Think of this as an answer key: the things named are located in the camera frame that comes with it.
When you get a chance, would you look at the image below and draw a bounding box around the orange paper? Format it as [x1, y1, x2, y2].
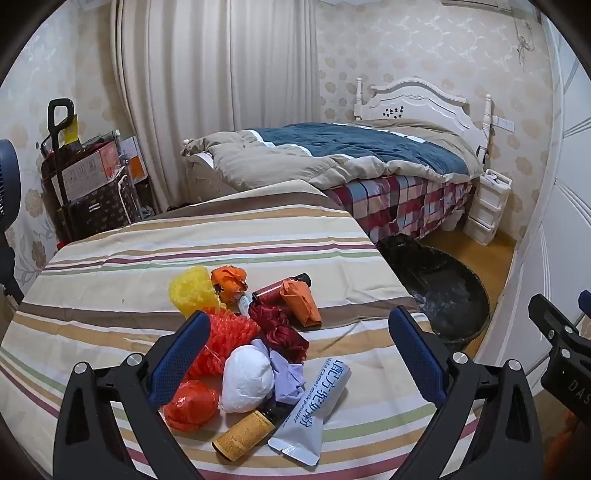
[211, 266, 247, 303]

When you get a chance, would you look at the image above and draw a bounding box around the amber bottle with yellow label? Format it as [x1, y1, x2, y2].
[212, 401, 289, 462]

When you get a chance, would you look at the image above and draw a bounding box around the orange paper packet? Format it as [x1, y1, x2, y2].
[281, 279, 322, 329]

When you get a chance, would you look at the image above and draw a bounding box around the blue and beige duvet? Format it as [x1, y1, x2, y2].
[182, 119, 485, 192]

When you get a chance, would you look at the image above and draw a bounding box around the white plastic drawer unit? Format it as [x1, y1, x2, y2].
[463, 168, 513, 245]

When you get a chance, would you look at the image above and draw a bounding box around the striped tablecloth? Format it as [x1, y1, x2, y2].
[0, 181, 476, 480]

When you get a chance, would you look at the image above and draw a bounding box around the white paper ball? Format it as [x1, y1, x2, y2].
[221, 345, 275, 413]

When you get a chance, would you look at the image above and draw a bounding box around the dark blue fan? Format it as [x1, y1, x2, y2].
[0, 138, 26, 305]

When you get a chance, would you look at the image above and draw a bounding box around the bed with blue-beige quilt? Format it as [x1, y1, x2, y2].
[181, 78, 496, 204]

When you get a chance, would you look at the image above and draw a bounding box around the purple plastic bag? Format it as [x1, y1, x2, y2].
[252, 339, 306, 409]

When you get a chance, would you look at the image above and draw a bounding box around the white and orange cardboard box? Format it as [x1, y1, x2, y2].
[60, 141, 121, 201]

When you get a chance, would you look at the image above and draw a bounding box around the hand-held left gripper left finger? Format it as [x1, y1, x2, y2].
[53, 310, 213, 480]

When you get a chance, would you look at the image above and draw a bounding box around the cream curtain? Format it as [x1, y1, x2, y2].
[115, 0, 319, 213]

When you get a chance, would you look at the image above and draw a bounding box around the white wardrobe door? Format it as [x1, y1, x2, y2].
[480, 0, 591, 407]

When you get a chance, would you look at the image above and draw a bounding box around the black trash bin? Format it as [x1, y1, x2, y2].
[376, 234, 491, 354]

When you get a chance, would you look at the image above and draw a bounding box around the silver pouch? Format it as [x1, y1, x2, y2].
[268, 357, 350, 467]

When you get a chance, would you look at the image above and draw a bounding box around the small white orange box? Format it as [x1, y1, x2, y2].
[117, 136, 148, 183]

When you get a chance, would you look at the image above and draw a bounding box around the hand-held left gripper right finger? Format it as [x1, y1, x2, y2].
[388, 305, 543, 480]

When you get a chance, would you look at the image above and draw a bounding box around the dark red bottle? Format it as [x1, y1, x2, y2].
[252, 273, 312, 303]

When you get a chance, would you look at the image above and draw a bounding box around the plaid bed sheet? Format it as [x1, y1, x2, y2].
[325, 173, 476, 241]

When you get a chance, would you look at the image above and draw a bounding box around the yellow foam net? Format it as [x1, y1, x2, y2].
[168, 266, 227, 319]

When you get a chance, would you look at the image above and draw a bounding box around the brown trolley with black handle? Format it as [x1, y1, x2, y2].
[41, 98, 139, 245]

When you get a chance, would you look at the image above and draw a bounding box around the red-orange foam net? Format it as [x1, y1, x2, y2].
[187, 309, 262, 384]

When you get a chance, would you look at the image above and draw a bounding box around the orange-red plastic bag ball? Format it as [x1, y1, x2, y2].
[164, 381, 220, 432]

